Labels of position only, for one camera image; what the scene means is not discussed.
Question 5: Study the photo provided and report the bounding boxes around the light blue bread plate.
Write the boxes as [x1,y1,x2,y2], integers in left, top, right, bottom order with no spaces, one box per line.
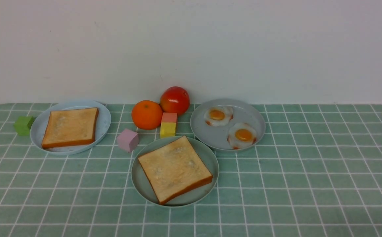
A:
[29,100,112,156]

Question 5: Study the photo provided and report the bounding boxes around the salmon pink block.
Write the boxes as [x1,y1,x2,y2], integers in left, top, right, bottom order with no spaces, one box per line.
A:
[161,112,178,123]

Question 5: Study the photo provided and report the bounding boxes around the fried egg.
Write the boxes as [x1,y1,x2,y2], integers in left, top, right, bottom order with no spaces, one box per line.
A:
[227,122,257,149]
[203,106,234,127]

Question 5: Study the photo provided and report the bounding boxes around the yellow block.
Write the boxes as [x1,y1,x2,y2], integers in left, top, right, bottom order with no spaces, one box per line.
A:
[160,122,176,138]

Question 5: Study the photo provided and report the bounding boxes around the front fried egg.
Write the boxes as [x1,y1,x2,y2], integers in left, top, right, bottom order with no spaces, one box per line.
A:
[227,122,257,149]

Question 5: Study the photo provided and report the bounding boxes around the green checked tablecloth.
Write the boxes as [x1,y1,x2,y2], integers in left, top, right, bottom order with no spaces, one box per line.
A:
[0,103,382,237]

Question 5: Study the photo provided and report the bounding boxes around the pink cube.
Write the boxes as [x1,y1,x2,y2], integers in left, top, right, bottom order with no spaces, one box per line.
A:
[116,129,139,153]

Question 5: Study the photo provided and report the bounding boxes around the orange fruit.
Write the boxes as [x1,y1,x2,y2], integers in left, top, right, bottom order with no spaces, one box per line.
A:
[132,100,163,130]

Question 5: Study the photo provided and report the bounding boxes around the back fried egg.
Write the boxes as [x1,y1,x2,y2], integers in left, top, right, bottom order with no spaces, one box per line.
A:
[203,106,234,127]

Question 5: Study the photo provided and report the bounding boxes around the green cube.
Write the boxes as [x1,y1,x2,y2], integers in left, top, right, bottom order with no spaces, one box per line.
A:
[13,116,35,136]

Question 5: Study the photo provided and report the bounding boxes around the mint green centre plate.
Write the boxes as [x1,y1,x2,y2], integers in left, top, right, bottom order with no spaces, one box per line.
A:
[131,136,220,208]

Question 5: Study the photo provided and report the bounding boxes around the red tomato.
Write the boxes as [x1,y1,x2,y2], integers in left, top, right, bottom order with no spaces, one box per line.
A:
[160,87,190,116]

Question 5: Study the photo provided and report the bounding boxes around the grey egg plate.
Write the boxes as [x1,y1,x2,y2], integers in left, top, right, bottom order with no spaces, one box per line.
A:
[190,98,266,151]

